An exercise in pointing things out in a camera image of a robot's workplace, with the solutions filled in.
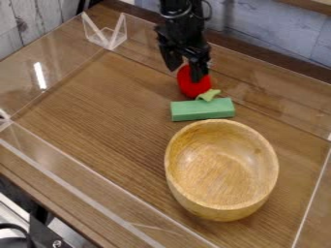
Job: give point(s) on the clear acrylic tray walls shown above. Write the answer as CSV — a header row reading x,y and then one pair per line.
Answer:
x,y
85,129

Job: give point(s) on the black metal bracket with screw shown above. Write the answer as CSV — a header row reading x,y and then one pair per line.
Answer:
x,y
45,237

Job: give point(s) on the red plush fruit green leaf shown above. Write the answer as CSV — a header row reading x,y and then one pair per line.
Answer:
x,y
198,90

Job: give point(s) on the green rectangular block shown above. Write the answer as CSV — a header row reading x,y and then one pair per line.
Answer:
x,y
200,109

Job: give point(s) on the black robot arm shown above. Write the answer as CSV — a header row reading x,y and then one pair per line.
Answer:
x,y
180,8

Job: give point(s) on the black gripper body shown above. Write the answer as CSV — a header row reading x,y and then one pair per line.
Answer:
x,y
185,32

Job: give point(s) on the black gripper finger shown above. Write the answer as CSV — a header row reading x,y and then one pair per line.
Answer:
x,y
171,56
198,64

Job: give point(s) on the wooden bowl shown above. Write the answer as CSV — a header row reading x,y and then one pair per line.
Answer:
x,y
222,169

